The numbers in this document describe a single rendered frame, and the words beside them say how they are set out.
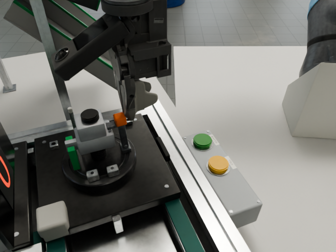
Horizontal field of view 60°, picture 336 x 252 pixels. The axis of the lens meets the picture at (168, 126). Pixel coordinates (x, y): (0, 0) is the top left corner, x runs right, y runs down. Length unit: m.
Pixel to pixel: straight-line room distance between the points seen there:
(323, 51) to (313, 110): 0.15
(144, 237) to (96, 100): 0.51
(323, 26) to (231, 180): 0.48
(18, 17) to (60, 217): 0.39
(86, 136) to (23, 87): 0.60
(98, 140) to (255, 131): 0.47
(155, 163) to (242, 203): 0.18
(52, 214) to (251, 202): 0.34
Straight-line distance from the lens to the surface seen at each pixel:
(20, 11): 0.67
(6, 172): 0.31
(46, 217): 0.52
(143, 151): 0.60
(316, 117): 0.83
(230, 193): 0.56
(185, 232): 0.52
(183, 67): 1.08
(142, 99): 0.49
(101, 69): 0.71
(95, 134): 0.51
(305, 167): 0.79
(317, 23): 0.88
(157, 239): 0.55
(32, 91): 1.05
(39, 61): 1.21
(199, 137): 0.63
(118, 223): 0.52
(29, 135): 0.72
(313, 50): 0.85
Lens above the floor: 1.41
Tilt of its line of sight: 42 degrees down
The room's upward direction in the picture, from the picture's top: straight up
